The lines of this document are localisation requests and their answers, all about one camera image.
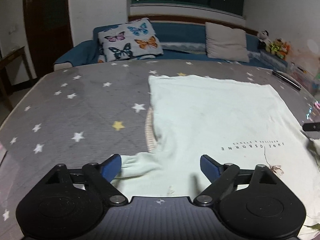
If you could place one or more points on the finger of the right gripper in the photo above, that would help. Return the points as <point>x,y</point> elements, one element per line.
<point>311,127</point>

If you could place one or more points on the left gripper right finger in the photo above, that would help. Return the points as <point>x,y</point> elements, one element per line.
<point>222,179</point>

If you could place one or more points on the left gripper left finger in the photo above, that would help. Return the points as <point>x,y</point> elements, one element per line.
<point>98,179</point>

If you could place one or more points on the pale green shirt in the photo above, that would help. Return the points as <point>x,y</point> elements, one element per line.
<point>232,122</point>

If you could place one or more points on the black remote control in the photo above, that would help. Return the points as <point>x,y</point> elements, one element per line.
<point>287,79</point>

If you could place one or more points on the grey star tablecloth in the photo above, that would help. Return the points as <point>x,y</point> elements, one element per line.
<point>91,112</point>

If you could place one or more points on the orange yellow plush toy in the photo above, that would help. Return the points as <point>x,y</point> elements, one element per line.
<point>279,48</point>

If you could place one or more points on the panda plush toy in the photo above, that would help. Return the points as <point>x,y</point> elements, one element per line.
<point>264,40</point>

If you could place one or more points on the beige cushion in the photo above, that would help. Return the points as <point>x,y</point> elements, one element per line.
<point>226,43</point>

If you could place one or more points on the butterfly print pillow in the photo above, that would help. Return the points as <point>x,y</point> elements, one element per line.
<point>132,40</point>

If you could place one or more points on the dark wooden door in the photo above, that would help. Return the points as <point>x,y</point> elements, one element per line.
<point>48,32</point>

